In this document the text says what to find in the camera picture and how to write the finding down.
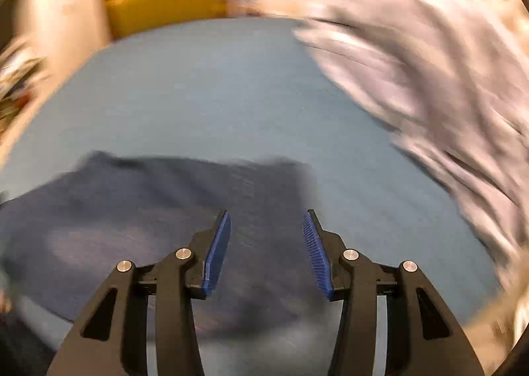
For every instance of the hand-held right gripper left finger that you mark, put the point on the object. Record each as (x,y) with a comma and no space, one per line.
(217,252)

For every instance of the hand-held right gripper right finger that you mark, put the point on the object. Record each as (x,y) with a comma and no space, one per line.
(316,256)

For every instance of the dark blue towel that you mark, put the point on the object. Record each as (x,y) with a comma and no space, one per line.
(124,214)

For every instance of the light blue quilted bed cover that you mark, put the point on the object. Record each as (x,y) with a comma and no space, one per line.
(206,103)

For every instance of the pale crumpled cloth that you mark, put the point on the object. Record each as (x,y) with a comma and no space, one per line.
(413,49)

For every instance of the yellow padded chair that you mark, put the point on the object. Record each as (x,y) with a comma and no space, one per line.
(165,0)

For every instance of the blurred colourful clutter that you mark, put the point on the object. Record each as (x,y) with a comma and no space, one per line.
(16,82)

